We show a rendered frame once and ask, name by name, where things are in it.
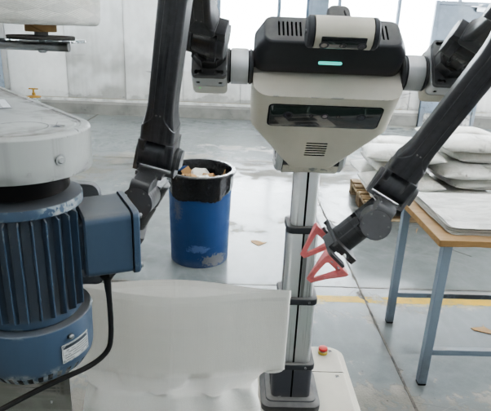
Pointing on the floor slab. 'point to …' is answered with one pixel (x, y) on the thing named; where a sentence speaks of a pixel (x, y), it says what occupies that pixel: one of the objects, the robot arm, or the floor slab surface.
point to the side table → (446, 241)
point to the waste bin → (201, 214)
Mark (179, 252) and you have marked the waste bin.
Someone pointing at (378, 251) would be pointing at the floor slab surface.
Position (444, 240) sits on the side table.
